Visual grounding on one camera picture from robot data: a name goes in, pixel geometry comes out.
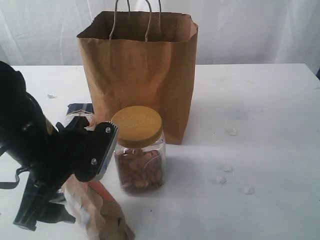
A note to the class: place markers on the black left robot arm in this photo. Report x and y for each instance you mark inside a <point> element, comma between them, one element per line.
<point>19,114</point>

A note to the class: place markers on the white crumb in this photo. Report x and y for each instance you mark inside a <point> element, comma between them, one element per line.
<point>221,180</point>
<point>249,190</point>
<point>228,168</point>
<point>232,131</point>

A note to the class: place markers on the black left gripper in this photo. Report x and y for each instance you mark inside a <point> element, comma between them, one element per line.
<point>70,149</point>

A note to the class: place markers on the clear jar yellow lid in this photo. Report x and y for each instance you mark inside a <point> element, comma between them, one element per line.
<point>140,153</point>

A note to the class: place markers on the brown paper shopping bag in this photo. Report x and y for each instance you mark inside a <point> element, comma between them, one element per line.
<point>138,58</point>

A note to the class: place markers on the white backdrop curtain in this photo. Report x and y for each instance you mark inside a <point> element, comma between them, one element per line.
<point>43,32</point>

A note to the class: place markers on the dark blue noodle packet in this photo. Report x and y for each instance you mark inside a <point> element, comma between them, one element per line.
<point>81,110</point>

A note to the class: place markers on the brown kraft paper pouch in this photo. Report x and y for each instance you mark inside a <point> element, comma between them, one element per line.
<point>95,210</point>

